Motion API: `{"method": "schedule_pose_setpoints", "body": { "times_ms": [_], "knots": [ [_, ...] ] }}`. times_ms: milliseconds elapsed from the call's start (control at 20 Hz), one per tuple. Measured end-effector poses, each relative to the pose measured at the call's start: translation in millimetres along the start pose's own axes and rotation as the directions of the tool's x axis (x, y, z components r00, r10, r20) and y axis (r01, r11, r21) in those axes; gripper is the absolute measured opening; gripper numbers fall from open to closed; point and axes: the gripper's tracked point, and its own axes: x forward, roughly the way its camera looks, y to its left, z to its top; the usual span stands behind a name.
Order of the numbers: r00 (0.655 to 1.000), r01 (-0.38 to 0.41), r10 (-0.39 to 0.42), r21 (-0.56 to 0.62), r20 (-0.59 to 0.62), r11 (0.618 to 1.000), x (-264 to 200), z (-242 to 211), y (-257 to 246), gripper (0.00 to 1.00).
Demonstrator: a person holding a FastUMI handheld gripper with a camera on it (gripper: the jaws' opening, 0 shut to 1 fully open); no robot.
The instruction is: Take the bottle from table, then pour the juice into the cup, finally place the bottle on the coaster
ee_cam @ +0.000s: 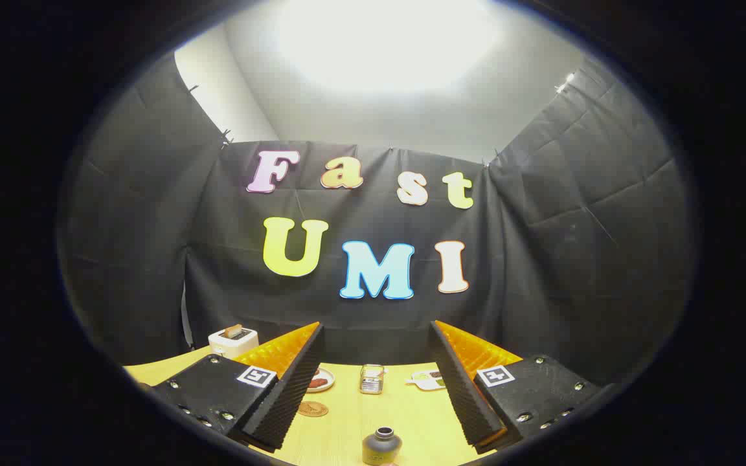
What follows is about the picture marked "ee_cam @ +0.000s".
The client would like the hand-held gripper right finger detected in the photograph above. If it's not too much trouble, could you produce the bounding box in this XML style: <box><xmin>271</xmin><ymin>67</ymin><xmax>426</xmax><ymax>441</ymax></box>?
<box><xmin>428</xmin><ymin>320</ymin><xmax>607</xmax><ymax>454</ymax></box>

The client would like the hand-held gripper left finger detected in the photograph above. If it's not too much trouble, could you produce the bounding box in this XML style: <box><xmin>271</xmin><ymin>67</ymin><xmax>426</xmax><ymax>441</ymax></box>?
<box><xmin>150</xmin><ymin>322</ymin><xmax>326</xmax><ymax>454</ymax></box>

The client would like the silver juice bottle green label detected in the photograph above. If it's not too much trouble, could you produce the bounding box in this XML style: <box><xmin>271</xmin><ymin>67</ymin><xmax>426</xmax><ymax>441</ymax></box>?
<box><xmin>361</xmin><ymin>427</ymin><xmax>403</xmax><ymax>466</ymax></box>

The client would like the white divided dish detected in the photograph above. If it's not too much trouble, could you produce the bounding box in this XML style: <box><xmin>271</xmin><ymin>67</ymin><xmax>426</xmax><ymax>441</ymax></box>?
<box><xmin>405</xmin><ymin>370</ymin><xmax>448</xmax><ymax>392</ymax></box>

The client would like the white oval plate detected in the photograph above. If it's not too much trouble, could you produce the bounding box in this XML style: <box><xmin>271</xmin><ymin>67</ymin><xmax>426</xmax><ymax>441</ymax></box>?
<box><xmin>306</xmin><ymin>367</ymin><xmax>335</xmax><ymax>394</ymax></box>

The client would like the wooden table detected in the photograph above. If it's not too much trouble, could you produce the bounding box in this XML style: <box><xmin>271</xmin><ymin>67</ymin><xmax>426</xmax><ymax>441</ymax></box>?
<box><xmin>124</xmin><ymin>346</ymin><xmax>497</xmax><ymax>466</ymax></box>

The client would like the white toaster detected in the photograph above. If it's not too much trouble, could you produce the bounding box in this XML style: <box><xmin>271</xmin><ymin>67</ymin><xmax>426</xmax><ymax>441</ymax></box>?
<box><xmin>208</xmin><ymin>327</ymin><xmax>259</xmax><ymax>360</ymax></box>

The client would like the metal wire holder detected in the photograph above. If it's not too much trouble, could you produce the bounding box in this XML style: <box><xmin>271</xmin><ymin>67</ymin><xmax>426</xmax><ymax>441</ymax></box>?
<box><xmin>359</xmin><ymin>364</ymin><xmax>385</xmax><ymax>395</ymax></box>

